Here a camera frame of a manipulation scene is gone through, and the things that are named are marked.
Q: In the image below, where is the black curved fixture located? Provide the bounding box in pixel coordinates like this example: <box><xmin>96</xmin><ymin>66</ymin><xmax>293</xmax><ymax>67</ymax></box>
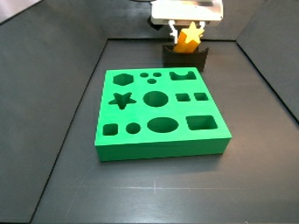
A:
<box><xmin>163</xmin><ymin>45</ymin><xmax>209</xmax><ymax>72</ymax></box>

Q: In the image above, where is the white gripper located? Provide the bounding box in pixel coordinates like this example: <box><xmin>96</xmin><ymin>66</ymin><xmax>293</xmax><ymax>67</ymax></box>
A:
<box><xmin>151</xmin><ymin>0</ymin><xmax>223</xmax><ymax>44</ymax></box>

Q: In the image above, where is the green foam shape-sorter block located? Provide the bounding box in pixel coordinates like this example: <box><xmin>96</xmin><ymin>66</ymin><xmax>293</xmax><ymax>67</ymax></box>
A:
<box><xmin>94</xmin><ymin>67</ymin><xmax>231</xmax><ymax>161</ymax></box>

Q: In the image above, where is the yellow star-profile bar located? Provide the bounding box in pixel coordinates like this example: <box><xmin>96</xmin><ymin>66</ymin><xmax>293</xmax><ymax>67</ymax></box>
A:
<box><xmin>172</xmin><ymin>22</ymin><xmax>204</xmax><ymax>53</ymax></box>

